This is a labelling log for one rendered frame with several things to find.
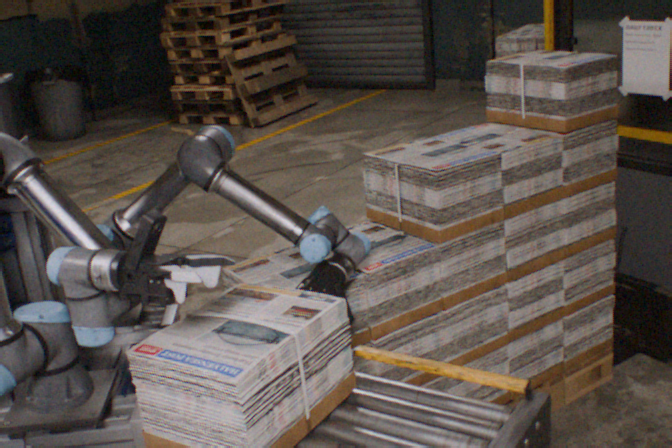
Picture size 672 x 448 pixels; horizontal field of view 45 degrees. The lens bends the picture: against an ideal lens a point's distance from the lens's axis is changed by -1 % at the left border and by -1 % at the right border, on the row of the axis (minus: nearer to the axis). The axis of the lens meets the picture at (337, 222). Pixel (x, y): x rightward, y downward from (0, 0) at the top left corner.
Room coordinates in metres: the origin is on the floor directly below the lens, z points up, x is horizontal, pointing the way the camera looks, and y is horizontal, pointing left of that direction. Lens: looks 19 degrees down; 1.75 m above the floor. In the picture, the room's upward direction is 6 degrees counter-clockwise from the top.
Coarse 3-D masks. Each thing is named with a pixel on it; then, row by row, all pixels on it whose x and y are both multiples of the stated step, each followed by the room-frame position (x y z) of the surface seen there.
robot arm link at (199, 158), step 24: (192, 144) 2.09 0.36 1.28; (192, 168) 2.04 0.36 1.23; (216, 168) 2.03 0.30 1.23; (216, 192) 2.04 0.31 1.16; (240, 192) 2.02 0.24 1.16; (264, 192) 2.05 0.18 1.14; (264, 216) 2.00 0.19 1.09; (288, 216) 2.00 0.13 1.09; (288, 240) 2.00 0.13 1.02; (312, 240) 1.96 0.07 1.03
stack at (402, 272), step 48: (384, 240) 2.44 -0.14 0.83; (480, 240) 2.45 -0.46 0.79; (528, 240) 2.58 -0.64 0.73; (384, 288) 2.23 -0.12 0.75; (432, 288) 2.33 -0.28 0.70; (528, 288) 2.57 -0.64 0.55; (384, 336) 2.23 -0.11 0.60; (432, 336) 2.32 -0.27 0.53; (480, 336) 2.44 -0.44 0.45; (528, 336) 2.57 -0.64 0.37; (432, 384) 2.31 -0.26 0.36
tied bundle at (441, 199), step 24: (384, 168) 2.57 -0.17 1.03; (408, 168) 2.46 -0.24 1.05; (456, 168) 2.40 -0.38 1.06; (480, 168) 2.46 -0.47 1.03; (384, 192) 2.57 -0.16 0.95; (408, 192) 2.46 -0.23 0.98; (432, 192) 2.37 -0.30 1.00; (456, 192) 2.40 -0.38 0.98; (480, 192) 2.46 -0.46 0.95; (408, 216) 2.48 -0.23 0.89; (432, 216) 2.38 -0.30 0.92; (456, 216) 2.39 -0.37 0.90
